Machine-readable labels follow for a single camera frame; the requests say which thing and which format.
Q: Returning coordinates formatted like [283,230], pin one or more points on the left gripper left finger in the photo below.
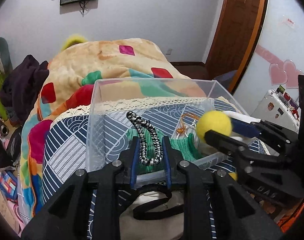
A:
[66,214]

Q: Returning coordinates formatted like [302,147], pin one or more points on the dark purple garment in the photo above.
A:
[22,87]

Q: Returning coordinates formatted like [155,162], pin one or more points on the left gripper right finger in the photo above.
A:
[215,205]

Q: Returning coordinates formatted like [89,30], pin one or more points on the brown wooden door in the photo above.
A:
[236,35]

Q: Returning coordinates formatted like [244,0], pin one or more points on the clear plastic storage box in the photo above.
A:
[161,101]

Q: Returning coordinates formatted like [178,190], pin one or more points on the yellow felt ball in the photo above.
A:
[213,120]

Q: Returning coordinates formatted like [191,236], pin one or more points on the white suitcase with stickers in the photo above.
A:
[278,107]

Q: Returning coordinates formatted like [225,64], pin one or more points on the blue white patterned tablecloth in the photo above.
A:
[65,151]

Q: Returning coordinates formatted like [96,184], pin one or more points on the green knitted glove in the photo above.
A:
[185,145]

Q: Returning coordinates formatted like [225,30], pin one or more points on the colourful fleece blanket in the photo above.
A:
[72,74]

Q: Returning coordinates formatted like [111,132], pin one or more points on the orange tassel charm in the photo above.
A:
[183,127]

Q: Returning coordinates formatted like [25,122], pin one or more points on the cream bag with black strap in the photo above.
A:
[151,215]

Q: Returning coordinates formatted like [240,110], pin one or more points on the white wardrobe sliding door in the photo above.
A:
[281,39]

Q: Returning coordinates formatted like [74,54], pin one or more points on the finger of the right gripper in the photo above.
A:
[244,128]
[223,143]

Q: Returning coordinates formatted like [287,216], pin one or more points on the grey green plush toy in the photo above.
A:
[5,61]

